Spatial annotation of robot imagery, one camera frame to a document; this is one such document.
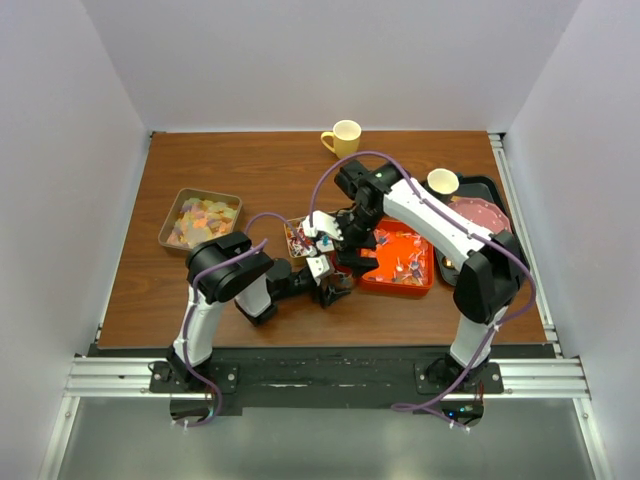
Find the black serving tray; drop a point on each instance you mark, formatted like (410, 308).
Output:
(475, 187)

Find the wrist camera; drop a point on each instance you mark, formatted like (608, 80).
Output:
(320, 267)
(322, 228)

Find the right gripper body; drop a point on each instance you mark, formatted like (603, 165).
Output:
(357, 230)

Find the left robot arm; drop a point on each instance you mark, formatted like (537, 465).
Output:
(230, 269)

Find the silver tin of gummies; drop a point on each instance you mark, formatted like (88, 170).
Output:
(198, 216)

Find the pink dotted plate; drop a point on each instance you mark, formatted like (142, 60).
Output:
(481, 212)

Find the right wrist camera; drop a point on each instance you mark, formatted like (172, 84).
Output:
(322, 228)

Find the yellow mug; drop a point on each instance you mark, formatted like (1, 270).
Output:
(344, 138)

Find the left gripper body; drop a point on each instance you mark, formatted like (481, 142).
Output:
(317, 292)

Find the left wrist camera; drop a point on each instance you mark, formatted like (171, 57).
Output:
(320, 267)

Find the gold tin of lollipops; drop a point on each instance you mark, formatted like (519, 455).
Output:
(298, 246)

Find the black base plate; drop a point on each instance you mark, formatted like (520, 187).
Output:
(327, 377)

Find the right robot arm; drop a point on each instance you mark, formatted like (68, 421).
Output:
(490, 267)

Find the orange tray of candies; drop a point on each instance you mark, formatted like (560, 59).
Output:
(405, 262)

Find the aluminium rail frame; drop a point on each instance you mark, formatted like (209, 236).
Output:
(531, 417)

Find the dark green cup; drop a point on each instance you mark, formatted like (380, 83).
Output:
(442, 184)

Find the clear plastic jar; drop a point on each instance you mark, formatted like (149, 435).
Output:
(343, 281)

